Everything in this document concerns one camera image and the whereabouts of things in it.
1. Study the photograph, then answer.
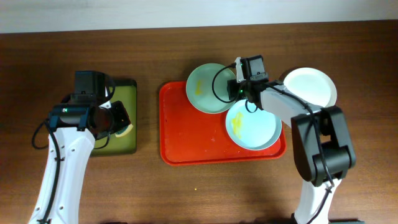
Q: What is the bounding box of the green and yellow sponge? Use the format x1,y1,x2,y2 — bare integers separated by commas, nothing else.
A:
115,124,134,138

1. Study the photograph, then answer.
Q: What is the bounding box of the mint green plate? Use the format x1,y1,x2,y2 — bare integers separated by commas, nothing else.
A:
186,63,236,114

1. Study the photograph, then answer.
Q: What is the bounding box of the light blue plate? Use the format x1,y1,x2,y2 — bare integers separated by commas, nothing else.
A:
225,100,282,151

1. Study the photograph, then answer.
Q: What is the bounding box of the white plate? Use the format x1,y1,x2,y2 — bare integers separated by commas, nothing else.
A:
283,67,337,108

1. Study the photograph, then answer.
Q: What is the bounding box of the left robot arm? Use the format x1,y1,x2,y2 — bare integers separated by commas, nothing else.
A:
29,71,133,223

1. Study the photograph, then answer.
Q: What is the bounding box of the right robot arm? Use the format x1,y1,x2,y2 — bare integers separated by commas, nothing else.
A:
227,55,356,223

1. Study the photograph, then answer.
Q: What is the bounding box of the black tray with green liquid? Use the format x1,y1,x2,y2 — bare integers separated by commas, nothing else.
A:
90,79,137,157

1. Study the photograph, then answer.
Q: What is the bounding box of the red plastic tray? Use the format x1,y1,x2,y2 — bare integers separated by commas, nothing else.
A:
159,82,286,166

